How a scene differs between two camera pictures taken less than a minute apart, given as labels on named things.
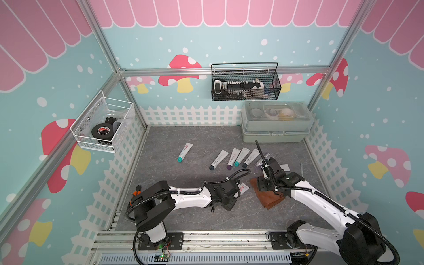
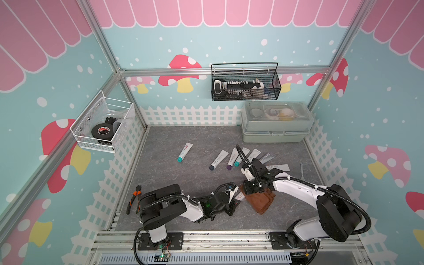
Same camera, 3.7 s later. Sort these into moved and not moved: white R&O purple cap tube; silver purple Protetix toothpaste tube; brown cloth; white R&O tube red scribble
Moved: brown cloth
Not moved: white R&O tube red scribble; silver purple Protetix toothpaste tube; white R&O purple cap tube
